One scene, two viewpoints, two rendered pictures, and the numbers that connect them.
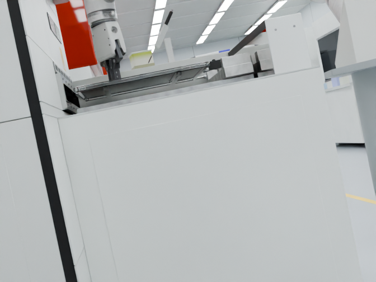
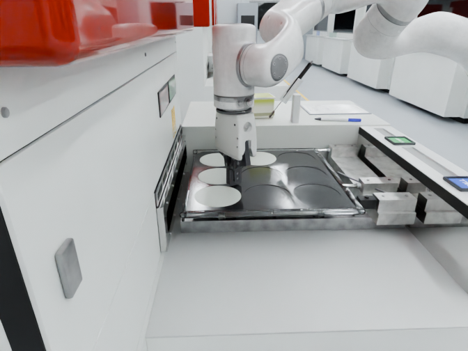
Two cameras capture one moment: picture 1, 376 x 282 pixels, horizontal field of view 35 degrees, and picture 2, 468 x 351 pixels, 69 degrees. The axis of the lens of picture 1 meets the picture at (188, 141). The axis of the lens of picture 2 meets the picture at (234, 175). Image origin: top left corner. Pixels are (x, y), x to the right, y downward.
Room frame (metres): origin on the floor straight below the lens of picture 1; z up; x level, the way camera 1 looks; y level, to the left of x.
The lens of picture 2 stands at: (1.00, 0.13, 1.24)
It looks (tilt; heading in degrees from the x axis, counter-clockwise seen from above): 24 degrees down; 3
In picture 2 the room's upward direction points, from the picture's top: straight up
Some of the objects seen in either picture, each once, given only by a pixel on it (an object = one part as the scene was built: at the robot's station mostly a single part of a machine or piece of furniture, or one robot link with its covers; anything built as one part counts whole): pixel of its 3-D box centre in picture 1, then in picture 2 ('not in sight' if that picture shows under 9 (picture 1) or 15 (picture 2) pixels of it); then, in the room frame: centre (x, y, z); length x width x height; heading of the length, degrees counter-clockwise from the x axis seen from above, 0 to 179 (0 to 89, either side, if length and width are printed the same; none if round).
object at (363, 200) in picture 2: (214, 64); (365, 201); (1.65, -0.11, 0.90); 0.04 x 0.02 x 0.03; 95
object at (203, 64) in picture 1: (142, 76); (273, 213); (1.59, 0.08, 0.90); 0.37 x 0.01 x 0.01; 95
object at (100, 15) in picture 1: (102, 18); (234, 101); (1.70, 0.17, 1.09); 0.09 x 0.08 x 0.03; 38
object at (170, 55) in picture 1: (163, 45); (290, 100); (2.02, 0.02, 1.03); 0.06 x 0.04 x 0.13; 95
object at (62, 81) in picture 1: (70, 97); (175, 180); (1.73, 0.31, 0.89); 0.44 x 0.02 x 0.10; 5
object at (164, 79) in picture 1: (140, 83); (261, 175); (1.77, 0.10, 0.90); 0.34 x 0.34 x 0.01; 5
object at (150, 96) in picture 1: (167, 96); (293, 222); (1.66, 0.03, 0.84); 0.50 x 0.02 x 0.03; 95
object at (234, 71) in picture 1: (228, 76); (363, 182); (1.81, -0.16, 0.87); 0.36 x 0.08 x 0.03; 5
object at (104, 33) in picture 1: (107, 40); (233, 129); (1.71, 0.17, 1.03); 0.10 x 0.07 x 0.11; 38
